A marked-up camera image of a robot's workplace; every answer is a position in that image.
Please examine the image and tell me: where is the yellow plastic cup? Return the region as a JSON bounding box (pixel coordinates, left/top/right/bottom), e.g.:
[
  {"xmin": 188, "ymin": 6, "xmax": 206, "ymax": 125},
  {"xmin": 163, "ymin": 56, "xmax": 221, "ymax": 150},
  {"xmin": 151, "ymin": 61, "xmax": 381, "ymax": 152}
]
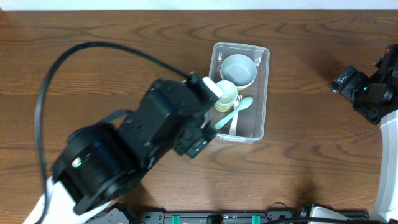
[{"xmin": 214, "ymin": 101, "xmax": 234, "ymax": 113}]

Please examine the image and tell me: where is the white plastic fork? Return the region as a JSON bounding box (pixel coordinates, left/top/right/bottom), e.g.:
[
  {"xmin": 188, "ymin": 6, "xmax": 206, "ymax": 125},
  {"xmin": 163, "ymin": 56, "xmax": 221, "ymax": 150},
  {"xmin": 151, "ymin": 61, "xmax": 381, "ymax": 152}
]
[{"xmin": 228, "ymin": 95, "xmax": 243, "ymax": 136}]

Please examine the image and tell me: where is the white plastic cup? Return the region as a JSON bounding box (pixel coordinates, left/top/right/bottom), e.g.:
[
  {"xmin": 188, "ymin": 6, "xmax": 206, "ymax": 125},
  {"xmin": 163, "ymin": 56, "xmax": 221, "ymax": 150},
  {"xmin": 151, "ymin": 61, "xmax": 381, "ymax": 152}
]
[{"xmin": 216, "ymin": 80, "xmax": 238, "ymax": 106}]

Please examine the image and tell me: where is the yellow plastic bowl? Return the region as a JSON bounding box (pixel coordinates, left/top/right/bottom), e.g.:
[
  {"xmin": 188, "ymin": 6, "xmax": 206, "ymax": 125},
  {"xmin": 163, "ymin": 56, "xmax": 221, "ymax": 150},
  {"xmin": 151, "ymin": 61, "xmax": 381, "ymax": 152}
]
[{"xmin": 236, "ymin": 79, "xmax": 255, "ymax": 91}]

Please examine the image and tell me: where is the teal plastic spoon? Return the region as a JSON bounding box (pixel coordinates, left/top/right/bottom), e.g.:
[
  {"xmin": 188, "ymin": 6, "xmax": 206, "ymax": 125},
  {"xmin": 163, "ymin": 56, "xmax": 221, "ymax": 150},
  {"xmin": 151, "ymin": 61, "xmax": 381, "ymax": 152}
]
[{"xmin": 215, "ymin": 96, "xmax": 254, "ymax": 129}]

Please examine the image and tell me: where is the grey plastic bowl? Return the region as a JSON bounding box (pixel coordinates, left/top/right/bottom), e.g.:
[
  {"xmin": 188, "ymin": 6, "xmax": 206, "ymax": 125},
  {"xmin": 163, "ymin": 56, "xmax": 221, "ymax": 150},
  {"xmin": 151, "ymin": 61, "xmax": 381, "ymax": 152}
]
[{"xmin": 220, "ymin": 54, "xmax": 257, "ymax": 86}]

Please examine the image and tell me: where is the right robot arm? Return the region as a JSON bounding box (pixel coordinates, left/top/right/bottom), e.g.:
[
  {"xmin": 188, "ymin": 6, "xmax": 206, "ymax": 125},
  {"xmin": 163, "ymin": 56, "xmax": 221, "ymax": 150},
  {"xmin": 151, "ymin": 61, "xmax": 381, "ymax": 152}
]
[{"xmin": 330, "ymin": 66, "xmax": 397, "ymax": 223}]

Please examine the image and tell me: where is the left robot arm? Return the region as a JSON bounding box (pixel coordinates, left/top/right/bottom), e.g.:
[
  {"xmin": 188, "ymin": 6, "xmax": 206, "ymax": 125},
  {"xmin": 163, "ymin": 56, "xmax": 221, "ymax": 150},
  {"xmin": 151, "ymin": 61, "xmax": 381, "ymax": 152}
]
[{"xmin": 26, "ymin": 77, "xmax": 223, "ymax": 223}]

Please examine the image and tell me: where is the clear plastic container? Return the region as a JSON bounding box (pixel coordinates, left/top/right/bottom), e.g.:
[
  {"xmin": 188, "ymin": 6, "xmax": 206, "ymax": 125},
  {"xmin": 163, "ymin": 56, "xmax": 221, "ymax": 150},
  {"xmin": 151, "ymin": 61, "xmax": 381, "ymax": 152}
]
[{"xmin": 205, "ymin": 42, "xmax": 270, "ymax": 143}]

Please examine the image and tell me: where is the black mounting rail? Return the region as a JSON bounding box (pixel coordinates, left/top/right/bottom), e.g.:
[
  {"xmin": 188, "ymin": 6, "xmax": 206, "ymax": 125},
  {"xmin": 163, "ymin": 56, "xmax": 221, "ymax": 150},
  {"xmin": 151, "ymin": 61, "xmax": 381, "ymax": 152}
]
[{"xmin": 86, "ymin": 208, "xmax": 371, "ymax": 224}]

